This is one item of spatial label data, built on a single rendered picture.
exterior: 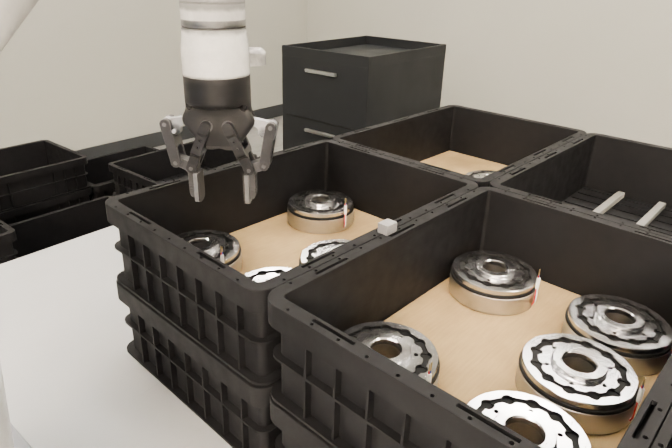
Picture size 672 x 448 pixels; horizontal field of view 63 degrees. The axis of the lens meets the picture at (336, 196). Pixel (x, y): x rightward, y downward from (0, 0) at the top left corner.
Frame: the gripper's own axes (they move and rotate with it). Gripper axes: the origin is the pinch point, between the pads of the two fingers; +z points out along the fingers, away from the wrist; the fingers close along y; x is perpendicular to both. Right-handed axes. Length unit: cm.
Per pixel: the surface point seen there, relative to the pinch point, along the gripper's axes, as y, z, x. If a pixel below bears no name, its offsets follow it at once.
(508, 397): 30.2, 8.4, -24.3
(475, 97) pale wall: 99, 60, 342
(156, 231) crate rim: -5.0, 1.2, -9.9
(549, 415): 33.2, 8.5, -26.0
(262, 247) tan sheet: 3.3, 11.3, 6.4
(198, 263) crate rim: 1.2, 1.6, -15.6
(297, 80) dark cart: -11, 18, 169
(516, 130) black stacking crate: 48, 4, 48
